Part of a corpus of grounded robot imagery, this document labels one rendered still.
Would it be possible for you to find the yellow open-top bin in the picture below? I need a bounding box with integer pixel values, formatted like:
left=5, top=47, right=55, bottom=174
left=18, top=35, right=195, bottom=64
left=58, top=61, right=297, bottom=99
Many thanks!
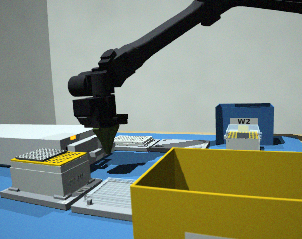
left=130, top=147, right=302, bottom=239

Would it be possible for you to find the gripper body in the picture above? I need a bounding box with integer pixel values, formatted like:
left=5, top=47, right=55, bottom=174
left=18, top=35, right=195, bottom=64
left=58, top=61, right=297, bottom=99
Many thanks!
left=84, top=94, right=128, bottom=128

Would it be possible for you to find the blue bench mat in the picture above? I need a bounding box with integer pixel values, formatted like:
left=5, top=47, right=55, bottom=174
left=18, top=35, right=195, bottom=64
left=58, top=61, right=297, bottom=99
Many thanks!
left=0, top=132, right=302, bottom=239

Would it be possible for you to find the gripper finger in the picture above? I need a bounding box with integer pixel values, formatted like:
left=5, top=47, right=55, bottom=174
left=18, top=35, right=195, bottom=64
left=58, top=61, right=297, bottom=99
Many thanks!
left=93, top=128, right=107, bottom=154
left=101, top=124, right=120, bottom=154

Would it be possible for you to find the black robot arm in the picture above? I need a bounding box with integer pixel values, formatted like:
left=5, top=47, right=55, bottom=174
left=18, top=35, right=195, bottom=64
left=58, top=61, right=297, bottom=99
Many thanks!
left=68, top=0, right=302, bottom=125

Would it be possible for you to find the blue open-top bin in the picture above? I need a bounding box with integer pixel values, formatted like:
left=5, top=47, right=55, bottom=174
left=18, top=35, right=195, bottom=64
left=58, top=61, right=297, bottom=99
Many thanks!
left=215, top=103, right=274, bottom=146

